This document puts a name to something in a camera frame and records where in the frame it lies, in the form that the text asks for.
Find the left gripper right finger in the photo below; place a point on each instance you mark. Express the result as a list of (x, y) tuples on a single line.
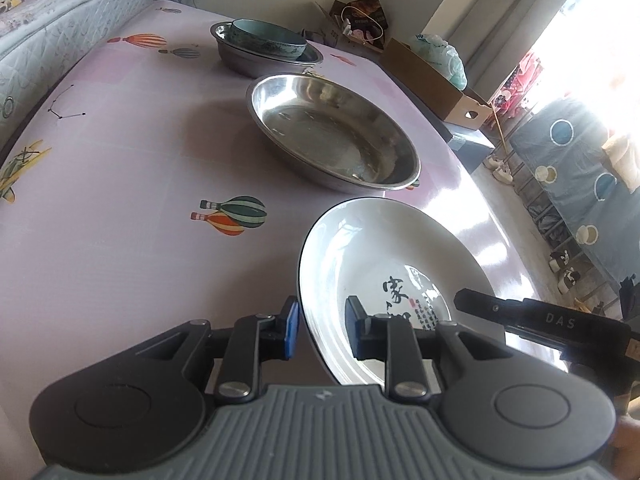
[(391, 339)]

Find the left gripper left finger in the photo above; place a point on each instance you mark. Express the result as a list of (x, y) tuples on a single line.
[(252, 341)]

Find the white ceramic plate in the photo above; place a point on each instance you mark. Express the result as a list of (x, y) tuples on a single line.
[(396, 260)]

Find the large steel plate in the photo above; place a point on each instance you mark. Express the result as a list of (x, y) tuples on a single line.
[(331, 135)]

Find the steel bowl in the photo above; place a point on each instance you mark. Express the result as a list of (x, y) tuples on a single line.
[(255, 65)]

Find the teal ceramic bowl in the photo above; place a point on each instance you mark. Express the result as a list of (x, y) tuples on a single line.
[(266, 38)]

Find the person right hand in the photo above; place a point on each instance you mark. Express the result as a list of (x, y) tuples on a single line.
[(626, 435)]

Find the blue dotted curtain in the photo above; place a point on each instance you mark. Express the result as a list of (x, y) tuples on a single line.
[(562, 146)]

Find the grey storage box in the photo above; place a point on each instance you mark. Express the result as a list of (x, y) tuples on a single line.
[(470, 146)]

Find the brown cardboard box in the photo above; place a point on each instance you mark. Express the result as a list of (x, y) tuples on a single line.
[(463, 108)]

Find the green plastic bag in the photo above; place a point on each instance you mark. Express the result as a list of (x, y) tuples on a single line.
[(442, 56)]

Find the open carton with clutter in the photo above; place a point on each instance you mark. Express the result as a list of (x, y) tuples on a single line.
[(358, 27)]

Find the quilted mattress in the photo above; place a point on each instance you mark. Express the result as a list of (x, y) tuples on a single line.
[(42, 40)]

